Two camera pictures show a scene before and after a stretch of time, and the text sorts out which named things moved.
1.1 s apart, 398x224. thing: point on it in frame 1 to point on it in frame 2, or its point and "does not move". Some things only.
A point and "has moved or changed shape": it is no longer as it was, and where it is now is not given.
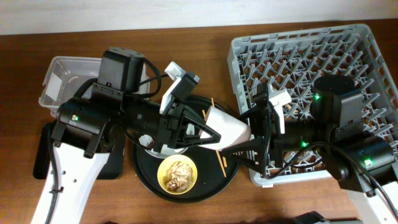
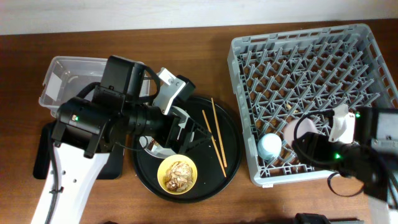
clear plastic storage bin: (64, 76) does not move
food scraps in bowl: (178, 177) does not move
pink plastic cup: (232, 130) has moved or changed shape
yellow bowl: (177, 175) does not move
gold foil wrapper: (152, 144) does not move
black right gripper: (257, 145) to (313, 145)
